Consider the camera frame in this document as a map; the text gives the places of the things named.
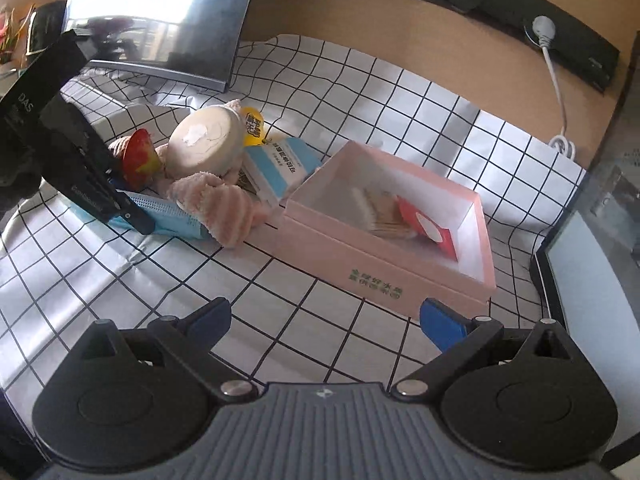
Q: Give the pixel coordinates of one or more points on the wooden comb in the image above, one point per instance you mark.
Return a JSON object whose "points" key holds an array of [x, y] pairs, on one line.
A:
{"points": [[385, 215]]}

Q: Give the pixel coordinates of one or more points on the blue white carton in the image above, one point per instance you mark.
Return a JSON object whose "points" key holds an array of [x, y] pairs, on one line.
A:
{"points": [[285, 165]]}

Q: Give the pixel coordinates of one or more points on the cream and blue sponge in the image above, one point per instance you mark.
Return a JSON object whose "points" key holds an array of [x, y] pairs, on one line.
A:
{"points": [[205, 145]]}

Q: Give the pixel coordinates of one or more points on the red packet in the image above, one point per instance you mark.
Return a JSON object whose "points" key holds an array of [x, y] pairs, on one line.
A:
{"points": [[430, 227]]}

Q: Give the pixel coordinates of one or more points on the red yellow plush toy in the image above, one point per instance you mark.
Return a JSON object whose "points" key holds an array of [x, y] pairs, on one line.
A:
{"points": [[137, 157]]}

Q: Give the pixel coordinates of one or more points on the dark pouch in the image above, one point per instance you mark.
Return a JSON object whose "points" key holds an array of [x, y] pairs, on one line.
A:
{"points": [[47, 25]]}

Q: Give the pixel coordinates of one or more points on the long black bar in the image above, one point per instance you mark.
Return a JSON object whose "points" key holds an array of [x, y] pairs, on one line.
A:
{"points": [[500, 5]]}

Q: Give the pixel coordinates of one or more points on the colourful sticks bundle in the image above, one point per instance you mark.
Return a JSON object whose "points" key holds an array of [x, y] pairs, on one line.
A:
{"points": [[12, 30]]}

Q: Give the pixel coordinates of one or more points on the yellow funnel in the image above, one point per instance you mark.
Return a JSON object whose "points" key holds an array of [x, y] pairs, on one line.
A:
{"points": [[252, 125]]}

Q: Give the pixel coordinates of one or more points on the pink cardboard box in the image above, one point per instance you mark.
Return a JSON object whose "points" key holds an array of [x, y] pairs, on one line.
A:
{"points": [[350, 265]]}

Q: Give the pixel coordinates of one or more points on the pink fuzzy cloth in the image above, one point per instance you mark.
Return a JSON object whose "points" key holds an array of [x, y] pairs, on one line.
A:
{"points": [[225, 210]]}

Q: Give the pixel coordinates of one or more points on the black framed screen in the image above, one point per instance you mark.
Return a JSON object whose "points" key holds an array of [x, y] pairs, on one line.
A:
{"points": [[590, 285]]}

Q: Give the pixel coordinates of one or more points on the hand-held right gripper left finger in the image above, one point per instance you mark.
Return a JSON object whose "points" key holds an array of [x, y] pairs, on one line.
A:
{"points": [[212, 317]]}

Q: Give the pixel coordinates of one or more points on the curved computer monitor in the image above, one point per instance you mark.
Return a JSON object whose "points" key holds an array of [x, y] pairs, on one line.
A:
{"points": [[165, 5]]}

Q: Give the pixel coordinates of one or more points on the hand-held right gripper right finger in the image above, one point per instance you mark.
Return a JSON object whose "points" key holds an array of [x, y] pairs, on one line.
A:
{"points": [[442, 327]]}

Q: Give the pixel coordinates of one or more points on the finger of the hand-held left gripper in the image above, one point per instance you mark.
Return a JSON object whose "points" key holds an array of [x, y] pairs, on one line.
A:
{"points": [[90, 170]]}

